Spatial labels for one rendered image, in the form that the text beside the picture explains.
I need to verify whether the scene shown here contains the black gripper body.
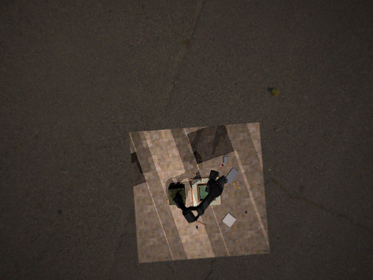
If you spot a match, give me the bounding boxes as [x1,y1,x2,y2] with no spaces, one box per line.
[205,170,218,193]

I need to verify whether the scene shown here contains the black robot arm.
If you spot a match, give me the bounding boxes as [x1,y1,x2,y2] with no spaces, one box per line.
[173,176,227,224]

